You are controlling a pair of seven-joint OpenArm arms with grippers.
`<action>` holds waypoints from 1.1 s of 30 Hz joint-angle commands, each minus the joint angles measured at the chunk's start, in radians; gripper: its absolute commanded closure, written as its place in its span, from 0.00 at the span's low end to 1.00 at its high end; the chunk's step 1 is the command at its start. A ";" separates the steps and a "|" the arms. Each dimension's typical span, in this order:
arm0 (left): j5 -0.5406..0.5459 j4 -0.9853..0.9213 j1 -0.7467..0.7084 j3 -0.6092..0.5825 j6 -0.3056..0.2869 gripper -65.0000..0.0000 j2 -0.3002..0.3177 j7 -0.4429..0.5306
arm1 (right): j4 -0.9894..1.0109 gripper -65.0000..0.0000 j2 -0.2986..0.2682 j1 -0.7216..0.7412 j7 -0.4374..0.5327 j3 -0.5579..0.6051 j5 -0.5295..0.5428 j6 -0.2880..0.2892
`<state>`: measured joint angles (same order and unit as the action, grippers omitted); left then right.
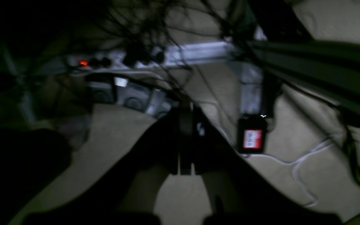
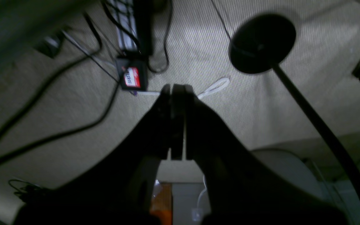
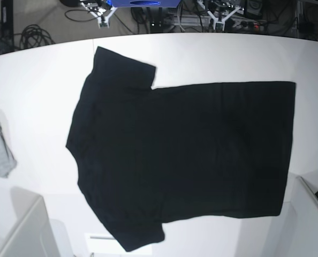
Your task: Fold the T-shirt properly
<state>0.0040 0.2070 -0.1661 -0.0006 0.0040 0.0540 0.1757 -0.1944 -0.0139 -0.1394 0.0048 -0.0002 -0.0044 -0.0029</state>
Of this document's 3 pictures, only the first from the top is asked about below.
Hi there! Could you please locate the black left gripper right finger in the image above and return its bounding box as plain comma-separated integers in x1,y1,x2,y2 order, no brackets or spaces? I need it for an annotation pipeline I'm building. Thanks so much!
193,108,340,225

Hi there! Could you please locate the white power strip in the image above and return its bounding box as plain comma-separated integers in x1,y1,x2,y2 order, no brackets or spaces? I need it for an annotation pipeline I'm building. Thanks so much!
66,41,236,72

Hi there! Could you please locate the black box with red label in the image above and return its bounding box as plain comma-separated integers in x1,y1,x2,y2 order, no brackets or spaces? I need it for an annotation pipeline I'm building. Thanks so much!
236,115,268,155

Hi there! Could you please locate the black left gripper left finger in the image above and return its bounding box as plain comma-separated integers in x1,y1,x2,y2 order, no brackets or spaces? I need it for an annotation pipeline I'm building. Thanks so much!
24,109,179,225

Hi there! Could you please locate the white cable on floor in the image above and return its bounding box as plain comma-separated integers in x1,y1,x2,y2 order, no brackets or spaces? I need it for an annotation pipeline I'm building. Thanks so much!
217,125,337,208

